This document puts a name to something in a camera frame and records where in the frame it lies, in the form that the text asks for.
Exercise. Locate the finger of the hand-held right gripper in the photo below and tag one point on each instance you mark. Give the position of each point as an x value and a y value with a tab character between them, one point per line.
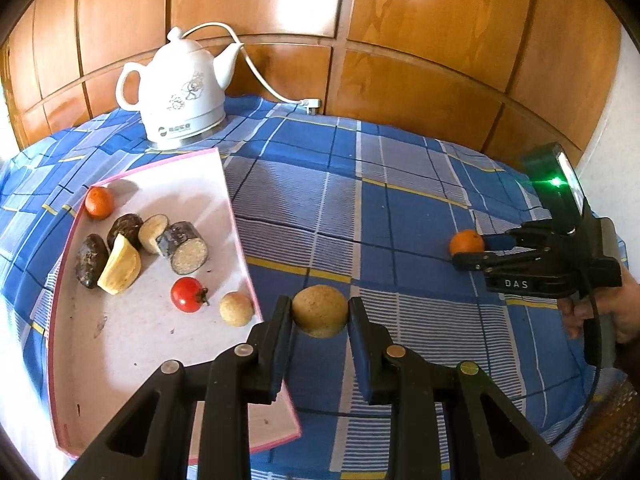
480	261
500	243

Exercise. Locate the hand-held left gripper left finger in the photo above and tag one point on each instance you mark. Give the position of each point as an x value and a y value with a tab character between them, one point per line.
282	355

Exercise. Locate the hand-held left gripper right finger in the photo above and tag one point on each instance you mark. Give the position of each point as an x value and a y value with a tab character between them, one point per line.
359	355

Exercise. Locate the orange mandarin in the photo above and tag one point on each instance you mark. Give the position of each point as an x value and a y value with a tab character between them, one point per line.
99	202
465	242

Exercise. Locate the tan round fruit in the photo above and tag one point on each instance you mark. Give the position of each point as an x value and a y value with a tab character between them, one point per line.
236	308
320	310

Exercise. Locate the red tomato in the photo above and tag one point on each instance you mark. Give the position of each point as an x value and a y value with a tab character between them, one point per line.
186	296

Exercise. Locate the white tray with pink rim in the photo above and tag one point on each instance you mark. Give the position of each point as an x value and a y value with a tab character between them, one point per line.
150	350

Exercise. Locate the large bark-covered log piece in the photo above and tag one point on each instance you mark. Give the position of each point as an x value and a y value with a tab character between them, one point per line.
182	250

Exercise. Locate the small yellow white piece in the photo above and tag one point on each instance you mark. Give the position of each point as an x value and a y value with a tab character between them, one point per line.
150	232

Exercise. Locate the person's right hand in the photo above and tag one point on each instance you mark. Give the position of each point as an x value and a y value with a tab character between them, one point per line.
627	310

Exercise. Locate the blue checked blanket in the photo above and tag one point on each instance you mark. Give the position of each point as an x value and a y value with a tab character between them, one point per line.
400	170

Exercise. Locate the brown woven seat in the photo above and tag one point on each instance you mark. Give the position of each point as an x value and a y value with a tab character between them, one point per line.
615	420

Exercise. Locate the wooden wardrobe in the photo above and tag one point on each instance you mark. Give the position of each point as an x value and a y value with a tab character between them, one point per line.
425	35

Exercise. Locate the white ceramic electric kettle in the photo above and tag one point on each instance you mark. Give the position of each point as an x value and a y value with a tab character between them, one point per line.
175	90

